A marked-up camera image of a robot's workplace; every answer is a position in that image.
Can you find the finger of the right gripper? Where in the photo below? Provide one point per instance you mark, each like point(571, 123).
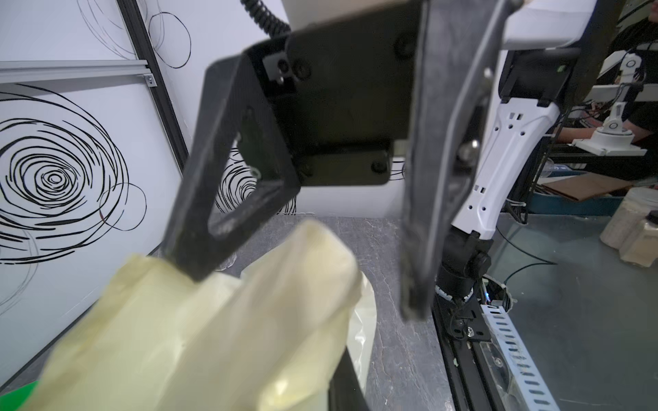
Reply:
point(239, 173)
point(458, 44)

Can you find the yellow printed plastic bag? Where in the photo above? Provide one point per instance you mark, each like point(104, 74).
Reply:
point(270, 339)

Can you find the white slotted cable duct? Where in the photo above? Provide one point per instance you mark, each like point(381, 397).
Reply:
point(520, 384)

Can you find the green plastic basket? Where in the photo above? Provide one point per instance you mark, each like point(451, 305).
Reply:
point(12, 401)

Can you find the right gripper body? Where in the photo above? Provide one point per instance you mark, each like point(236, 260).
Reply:
point(337, 96)

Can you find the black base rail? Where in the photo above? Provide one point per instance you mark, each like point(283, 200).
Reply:
point(477, 375)

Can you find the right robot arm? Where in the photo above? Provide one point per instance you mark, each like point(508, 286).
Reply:
point(550, 57)

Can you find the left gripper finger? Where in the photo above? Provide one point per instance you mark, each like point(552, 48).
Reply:
point(344, 392)

